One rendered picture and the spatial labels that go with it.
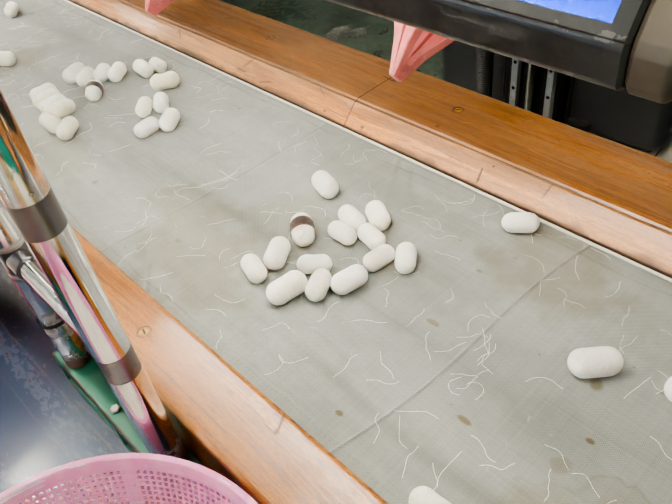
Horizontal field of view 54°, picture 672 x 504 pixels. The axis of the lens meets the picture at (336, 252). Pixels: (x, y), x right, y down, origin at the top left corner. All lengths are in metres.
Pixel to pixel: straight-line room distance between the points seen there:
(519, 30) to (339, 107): 0.56
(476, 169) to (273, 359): 0.28
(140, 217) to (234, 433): 0.31
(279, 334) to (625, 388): 0.26
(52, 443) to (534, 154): 0.51
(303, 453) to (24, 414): 0.30
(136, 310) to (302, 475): 0.21
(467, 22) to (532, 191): 0.41
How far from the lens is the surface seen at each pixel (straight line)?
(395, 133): 0.72
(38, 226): 0.35
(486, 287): 0.57
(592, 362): 0.50
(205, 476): 0.46
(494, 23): 0.23
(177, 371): 0.51
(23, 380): 0.70
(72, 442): 0.63
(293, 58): 0.87
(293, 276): 0.56
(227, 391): 0.49
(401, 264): 0.56
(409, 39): 0.61
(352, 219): 0.61
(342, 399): 0.50
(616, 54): 0.21
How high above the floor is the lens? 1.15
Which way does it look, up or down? 43 degrees down
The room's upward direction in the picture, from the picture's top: 9 degrees counter-clockwise
